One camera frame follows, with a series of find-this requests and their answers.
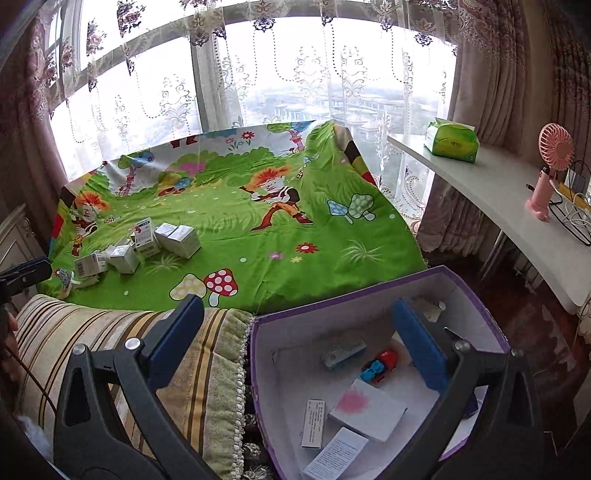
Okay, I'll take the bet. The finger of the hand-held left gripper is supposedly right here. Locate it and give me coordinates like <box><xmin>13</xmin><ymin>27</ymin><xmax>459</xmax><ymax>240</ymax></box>
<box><xmin>0</xmin><ymin>257</ymin><xmax>52</xmax><ymax>297</ymax></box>

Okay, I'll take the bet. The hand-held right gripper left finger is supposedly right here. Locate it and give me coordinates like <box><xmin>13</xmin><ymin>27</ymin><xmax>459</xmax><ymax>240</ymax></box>
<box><xmin>53</xmin><ymin>294</ymin><xmax>206</xmax><ymax>480</ymax></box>

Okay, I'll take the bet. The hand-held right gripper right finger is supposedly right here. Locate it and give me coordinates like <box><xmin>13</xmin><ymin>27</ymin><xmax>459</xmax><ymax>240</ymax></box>
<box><xmin>376</xmin><ymin>298</ymin><xmax>546</xmax><ymax>480</ymax></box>

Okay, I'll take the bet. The blue toy car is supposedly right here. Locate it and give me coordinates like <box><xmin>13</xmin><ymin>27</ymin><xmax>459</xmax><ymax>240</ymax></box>
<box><xmin>359</xmin><ymin>360</ymin><xmax>387</xmax><ymax>383</ymax></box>

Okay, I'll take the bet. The white carton with pink mark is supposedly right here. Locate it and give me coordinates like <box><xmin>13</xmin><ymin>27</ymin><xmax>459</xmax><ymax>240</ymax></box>
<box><xmin>328</xmin><ymin>378</ymin><xmax>408</xmax><ymax>443</ymax></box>

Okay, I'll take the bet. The teal and white carton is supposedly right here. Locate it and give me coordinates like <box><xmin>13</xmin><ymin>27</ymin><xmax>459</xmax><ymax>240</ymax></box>
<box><xmin>321</xmin><ymin>337</ymin><xmax>368</xmax><ymax>370</ymax></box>

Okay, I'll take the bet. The purple cardboard storage box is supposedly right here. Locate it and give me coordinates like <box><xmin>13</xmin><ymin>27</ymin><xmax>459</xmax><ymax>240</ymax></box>
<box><xmin>250</xmin><ymin>265</ymin><xmax>511</xmax><ymax>480</ymax></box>

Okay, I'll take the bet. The pile of small white boxes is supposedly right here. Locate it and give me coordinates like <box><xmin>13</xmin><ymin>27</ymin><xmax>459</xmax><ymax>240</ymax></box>
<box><xmin>74</xmin><ymin>216</ymin><xmax>203</xmax><ymax>282</ymax></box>

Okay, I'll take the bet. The white carton with black text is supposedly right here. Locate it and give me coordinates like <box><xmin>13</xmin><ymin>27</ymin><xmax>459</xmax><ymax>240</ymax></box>
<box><xmin>302</xmin><ymin>427</ymin><xmax>369</xmax><ymax>480</ymax></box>
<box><xmin>301</xmin><ymin>399</ymin><xmax>328</xmax><ymax>449</ymax></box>

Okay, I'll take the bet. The white carved nightstand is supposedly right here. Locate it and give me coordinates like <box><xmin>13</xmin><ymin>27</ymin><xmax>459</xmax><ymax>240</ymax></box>
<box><xmin>0</xmin><ymin>203</ymin><xmax>40</xmax><ymax>278</ymax></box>

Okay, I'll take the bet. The striped beige cushion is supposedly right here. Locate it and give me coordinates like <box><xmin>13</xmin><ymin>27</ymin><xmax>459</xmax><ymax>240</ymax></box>
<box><xmin>11</xmin><ymin>293</ymin><xmax>256</xmax><ymax>480</ymax></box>

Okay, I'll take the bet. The green cartoon printed blanket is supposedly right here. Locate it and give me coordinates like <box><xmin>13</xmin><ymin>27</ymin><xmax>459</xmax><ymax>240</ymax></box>
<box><xmin>48</xmin><ymin>119</ymin><xmax>428</xmax><ymax>315</ymax></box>

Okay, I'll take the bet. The white fluffy cloth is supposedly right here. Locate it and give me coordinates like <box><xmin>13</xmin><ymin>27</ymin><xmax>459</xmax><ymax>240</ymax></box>
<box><xmin>14</xmin><ymin>413</ymin><xmax>54</xmax><ymax>462</ymax></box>

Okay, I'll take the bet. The brown drape beside nightstand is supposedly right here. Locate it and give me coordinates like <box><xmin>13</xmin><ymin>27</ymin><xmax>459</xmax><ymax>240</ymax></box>
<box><xmin>0</xmin><ymin>0</ymin><xmax>84</xmax><ymax>232</ymax></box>

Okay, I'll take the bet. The white curved desk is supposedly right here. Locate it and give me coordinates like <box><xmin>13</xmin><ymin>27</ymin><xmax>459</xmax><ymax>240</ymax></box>
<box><xmin>387</xmin><ymin>124</ymin><xmax>591</xmax><ymax>315</ymax></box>

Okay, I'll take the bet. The pink handheld fan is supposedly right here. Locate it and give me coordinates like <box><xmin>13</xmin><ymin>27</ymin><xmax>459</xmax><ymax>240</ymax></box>
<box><xmin>525</xmin><ymin>121</ymin><xmax>576</xmax><ymax>225</ymax></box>

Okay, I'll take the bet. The green tissue pack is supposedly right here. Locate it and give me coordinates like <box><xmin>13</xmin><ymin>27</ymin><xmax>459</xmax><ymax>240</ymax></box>
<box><xmin>423</xmin><ymin>117</ymin><xmax>481</xmax><ymax>164</ymax></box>

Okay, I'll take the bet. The brown drape beside desk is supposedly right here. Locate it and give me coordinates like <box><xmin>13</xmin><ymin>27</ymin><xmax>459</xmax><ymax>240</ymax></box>
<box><xmin>416</xmin><ymin>0</ymin><xmax>591</xmax><ymax>259</ymax></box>

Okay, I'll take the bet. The sheer lace curtain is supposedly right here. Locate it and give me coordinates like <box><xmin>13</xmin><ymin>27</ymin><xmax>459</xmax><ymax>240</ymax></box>
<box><xmin>46</xmin><ymin>0</ymin><xmax>462</xmax><ymax>222</ymax></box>

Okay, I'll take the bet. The black wire basket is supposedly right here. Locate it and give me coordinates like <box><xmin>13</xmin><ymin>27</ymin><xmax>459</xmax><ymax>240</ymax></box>
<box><xmin>549</xmin><ymin>161</ymin><xmax>591</xmax><ymax>246</ymax></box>

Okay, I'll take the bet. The window frame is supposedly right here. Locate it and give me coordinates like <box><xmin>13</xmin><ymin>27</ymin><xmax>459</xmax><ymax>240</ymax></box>
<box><xmin>46</xmin><ymin>14</ymin><xmax>462</xmax><ymax>153</ymax></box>

